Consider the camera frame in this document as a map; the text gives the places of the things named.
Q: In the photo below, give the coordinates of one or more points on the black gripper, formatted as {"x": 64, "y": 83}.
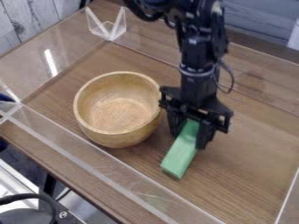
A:
{"x": 194, "y": 101}

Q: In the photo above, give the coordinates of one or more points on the green rectangular block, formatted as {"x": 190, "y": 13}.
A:
{"x": 181, "y": 154}

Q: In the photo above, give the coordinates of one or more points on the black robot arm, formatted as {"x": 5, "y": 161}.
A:
{"x": 198, "y": 21}

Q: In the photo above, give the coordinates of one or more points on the brown wooden bowl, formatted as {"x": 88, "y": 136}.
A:
{"x": 117, "y": 108}

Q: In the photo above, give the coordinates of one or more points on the clear acrylic tray walls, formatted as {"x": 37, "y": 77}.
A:
{"x": 244, "y": 178}

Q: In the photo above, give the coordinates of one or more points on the blue object at edge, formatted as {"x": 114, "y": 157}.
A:
{"x": 6, "y": 98}

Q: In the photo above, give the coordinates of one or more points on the clear acrylic corner bracket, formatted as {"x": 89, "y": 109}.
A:
{"x": 108, "y": 30}

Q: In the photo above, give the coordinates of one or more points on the black metal table frame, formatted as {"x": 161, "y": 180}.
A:
{"x": 65, "y": 215}

